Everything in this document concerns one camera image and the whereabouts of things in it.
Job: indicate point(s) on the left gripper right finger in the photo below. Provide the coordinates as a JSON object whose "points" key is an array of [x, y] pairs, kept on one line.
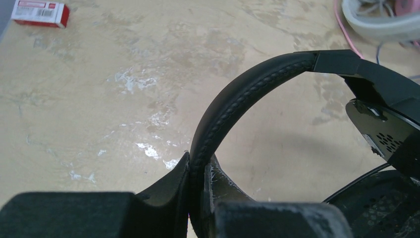
{"points": [[228, 212]]}

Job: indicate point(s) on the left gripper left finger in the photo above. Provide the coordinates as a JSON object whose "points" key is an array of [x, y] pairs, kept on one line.
{"points": [[159, 211]]}

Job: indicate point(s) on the black headphones with cable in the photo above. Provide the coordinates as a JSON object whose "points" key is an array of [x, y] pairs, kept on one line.
{"points": [[318, 127]]}

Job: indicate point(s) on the grey white headphones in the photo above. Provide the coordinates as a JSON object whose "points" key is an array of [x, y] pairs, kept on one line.
{"points": [[377, 20]]}

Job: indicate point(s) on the pink headphones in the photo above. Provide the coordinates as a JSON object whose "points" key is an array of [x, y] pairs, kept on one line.
{"points": [[396, 4]]}

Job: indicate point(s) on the small red white box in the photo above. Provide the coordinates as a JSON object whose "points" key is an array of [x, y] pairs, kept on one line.
{"points": [[40, 13]]}

